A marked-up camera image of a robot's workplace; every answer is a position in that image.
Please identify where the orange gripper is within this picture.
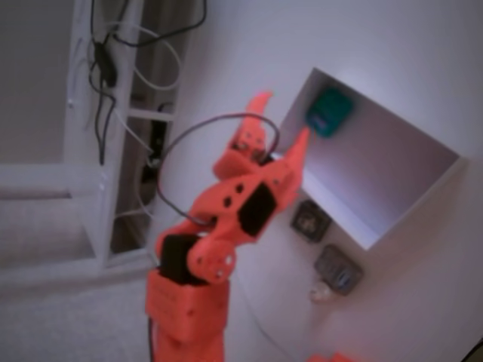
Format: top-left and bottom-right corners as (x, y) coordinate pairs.
(191, 89), (313, 246)

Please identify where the green cube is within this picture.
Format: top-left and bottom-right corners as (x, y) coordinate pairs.
(304, 87), (355, 140)

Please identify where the white cardboard bin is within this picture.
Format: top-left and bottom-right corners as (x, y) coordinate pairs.
(278, 67), (471, 250)

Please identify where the black ink pad case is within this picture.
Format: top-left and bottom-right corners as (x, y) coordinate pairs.
(290, 199), (332, 245)

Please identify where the black plug block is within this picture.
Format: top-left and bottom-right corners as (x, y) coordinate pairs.
(141, 101), (174, 182)

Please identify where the grey ink pad case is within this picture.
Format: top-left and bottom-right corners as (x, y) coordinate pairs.
(314, 244), (365, 298)

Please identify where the small white bear figurine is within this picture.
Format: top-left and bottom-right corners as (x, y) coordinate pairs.
(309, 281), (335, 305)

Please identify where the thin dark servo wire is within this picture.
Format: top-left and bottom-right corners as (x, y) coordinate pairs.
(157, 112), (282, 227)

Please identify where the black cable with switch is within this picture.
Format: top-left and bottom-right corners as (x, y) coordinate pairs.
(88, 0), (208, 167)

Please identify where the white metal frame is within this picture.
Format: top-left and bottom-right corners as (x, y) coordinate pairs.
(63, 0), (189, 271)

